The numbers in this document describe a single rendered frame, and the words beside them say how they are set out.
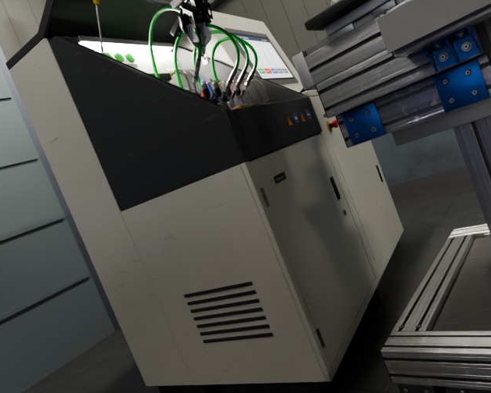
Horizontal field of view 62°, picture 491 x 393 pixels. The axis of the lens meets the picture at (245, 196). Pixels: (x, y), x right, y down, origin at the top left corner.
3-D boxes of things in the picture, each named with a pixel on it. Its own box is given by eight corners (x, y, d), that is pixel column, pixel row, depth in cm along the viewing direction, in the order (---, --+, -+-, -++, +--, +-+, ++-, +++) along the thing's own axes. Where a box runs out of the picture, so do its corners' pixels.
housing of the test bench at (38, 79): (200, 401, 156) (41, 27, 145) (151, 401, 172) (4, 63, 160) (320, 259, 273) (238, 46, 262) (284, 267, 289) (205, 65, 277)
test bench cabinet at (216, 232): (339, 403, 124) (244, 162, 118) (200, 402, 156) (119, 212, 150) (384, 295, 183) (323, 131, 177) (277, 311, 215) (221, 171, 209)
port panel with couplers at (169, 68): (192, 122, 188) (166, 58, 186) (187, 125, 190) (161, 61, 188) (208, 119, 199) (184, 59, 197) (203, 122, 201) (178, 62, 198)
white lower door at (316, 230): (332, 367, 126) (250, 161, 120) (325, 367, 127) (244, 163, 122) (376, 277, 180) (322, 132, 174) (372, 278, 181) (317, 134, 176)
